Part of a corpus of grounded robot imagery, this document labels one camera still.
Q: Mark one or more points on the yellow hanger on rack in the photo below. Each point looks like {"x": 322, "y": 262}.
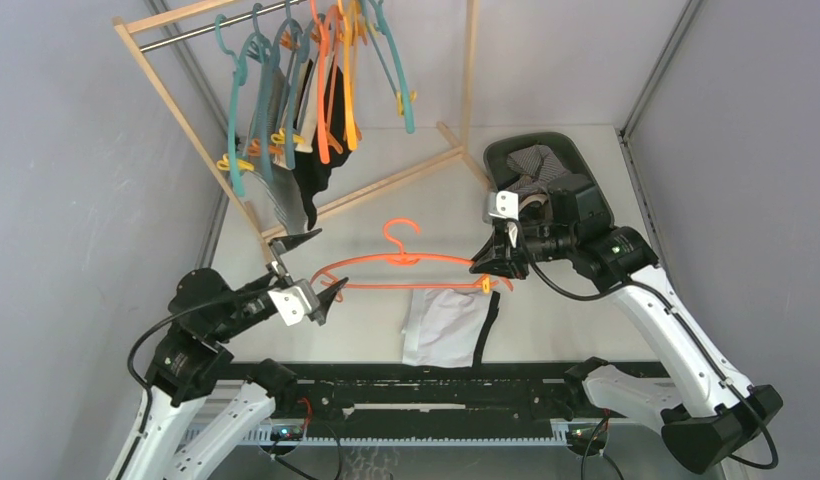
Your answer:
{"x": 348, "y": 11}

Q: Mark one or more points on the orange hanger on rack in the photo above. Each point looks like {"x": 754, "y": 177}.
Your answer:
{"x": 328, "y": 24}

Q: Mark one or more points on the teal hanger back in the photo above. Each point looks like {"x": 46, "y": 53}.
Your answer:
{"x": 375, "y": 23}

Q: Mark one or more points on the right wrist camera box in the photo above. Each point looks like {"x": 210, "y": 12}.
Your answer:
{"x": 501, "y": 205}

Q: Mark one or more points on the teal hanger front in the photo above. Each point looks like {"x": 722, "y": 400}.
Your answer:
{"x": 249, "y": 52}

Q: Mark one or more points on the teal hanger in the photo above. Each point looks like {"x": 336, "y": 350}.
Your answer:
{"x": 280, "y": 57}
{"x": 375, "y": 23}
{"x": 249, "y": 52}

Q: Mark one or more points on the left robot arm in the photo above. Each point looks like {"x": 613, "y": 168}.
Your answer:
{"x": 178, "y": 362}

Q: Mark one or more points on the wooden clothes rack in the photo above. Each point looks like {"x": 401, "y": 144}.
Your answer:
{"x": 459, "y": 143}

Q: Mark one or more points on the grey striped hanging underwear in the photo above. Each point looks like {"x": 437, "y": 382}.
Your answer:
{"x": 279, "y": 182}

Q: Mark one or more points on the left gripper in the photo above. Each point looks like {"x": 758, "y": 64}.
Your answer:
{"x": 291, "y": 241}

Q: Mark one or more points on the striped grey garment in basket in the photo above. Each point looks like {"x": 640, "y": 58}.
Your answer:
{"x": 536, "y": 167}

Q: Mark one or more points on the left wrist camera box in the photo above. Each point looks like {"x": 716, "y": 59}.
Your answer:
{"x": 296, "y": 303}

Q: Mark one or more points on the orange clip hanger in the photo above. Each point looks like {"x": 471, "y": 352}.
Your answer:
{"x": 401, "y": 257}

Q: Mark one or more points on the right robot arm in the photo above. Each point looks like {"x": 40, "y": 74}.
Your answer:
{"x": 709, "y": 409}

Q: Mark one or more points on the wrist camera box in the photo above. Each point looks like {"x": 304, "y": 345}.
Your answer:
{"x": 296, "y": 303}
{"x": 501, "y": 205}

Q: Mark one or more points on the dark green laundry basket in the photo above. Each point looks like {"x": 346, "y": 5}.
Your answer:
{"x": 496, "y": 153}

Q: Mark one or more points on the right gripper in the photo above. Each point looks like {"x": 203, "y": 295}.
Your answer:
{"x": 502, "y": 245}

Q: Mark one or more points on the white underwear black trim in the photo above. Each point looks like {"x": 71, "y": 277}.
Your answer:
{"x": 448, "y": 329}

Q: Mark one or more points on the black hanging underwear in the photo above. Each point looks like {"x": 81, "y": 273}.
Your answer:
{"x": 310, "y": 173}

